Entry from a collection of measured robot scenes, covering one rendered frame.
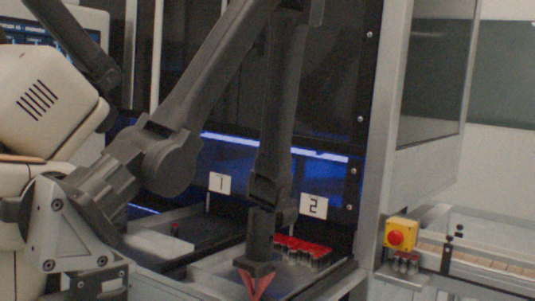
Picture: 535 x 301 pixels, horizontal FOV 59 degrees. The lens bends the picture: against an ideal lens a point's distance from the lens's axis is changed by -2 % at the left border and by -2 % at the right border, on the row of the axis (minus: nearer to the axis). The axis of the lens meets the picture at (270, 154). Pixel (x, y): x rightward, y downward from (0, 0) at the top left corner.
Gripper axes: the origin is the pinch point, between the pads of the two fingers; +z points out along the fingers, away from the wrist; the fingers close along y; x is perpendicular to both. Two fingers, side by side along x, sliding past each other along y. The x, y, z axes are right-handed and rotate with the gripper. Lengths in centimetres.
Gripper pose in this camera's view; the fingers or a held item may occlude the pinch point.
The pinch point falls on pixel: (254, 297)
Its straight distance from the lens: 106.8
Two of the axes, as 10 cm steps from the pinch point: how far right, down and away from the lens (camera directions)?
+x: -8.3, -1.6, 5.3
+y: 5.4, -0.7, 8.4
